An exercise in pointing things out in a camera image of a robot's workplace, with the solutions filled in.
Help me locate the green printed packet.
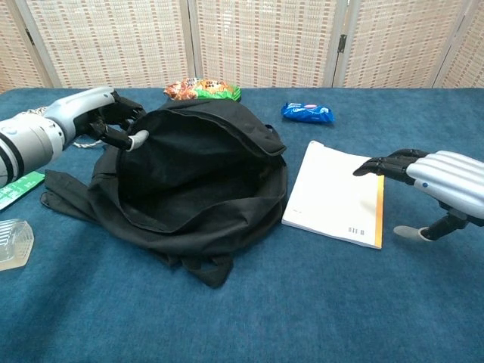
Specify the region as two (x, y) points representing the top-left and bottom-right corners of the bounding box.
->
(0, 170), (46, 211)

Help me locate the clear ribbed plastic container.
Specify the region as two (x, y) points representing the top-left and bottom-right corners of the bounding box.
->
(0, 218), (36, 271)

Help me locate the white book yellow spine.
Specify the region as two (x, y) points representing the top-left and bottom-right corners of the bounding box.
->
(281, 140), (386, 250)

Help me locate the blue table cloth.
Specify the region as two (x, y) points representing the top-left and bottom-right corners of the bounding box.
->
(0, 87), (484, 363)

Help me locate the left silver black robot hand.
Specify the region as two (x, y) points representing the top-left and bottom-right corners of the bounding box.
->
(45, 86), (150, 153)

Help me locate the black fabric backpack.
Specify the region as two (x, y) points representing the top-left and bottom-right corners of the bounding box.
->
(40, 98), (293, 290)

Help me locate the black white braided rope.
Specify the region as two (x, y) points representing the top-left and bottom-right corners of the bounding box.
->
(26, 106), (105, 149)

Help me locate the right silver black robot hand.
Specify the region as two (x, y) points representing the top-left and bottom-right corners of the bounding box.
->
(352, 148), (484, 242)

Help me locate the orange green snack bag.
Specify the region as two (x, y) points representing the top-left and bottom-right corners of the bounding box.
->
(163, 77), (242, 103)

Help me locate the blue cookie packet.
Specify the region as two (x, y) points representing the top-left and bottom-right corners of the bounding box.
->
(280, 101), (337, 125)

